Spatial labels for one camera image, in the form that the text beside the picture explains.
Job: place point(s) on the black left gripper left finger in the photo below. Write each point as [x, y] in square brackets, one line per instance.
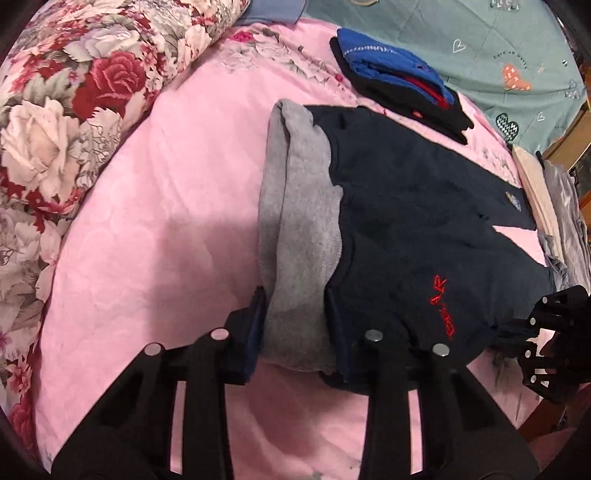
[164, 416]

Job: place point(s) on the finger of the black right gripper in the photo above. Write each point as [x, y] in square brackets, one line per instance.
[557, 377]
[566, 311]

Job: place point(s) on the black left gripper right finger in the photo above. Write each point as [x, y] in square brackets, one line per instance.
[428, 417]

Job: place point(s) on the navy pants with grey lining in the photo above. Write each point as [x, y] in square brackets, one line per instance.
[367, 226]

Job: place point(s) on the grey crumpled garment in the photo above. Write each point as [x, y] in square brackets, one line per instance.
[572, 227]

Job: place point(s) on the cream quilted pillow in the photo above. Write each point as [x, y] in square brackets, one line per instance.
[531, 174]

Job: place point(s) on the wooden display cabinet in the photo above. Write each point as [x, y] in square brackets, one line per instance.
[571, 147]

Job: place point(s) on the pink bed sheet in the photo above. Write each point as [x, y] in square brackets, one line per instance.
[165, 246]

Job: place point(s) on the teal heart print blanket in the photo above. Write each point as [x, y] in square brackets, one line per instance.
[512, 59]

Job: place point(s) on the folded black garment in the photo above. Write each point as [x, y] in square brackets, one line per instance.
[446, 118]

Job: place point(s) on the folded blue garment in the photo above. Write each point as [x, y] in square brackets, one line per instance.
[377, 61]

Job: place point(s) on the floral rolled quilt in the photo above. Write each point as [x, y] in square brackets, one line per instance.
[78, 78]

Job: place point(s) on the blue striped pillow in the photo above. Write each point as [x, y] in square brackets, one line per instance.
[286, 12]

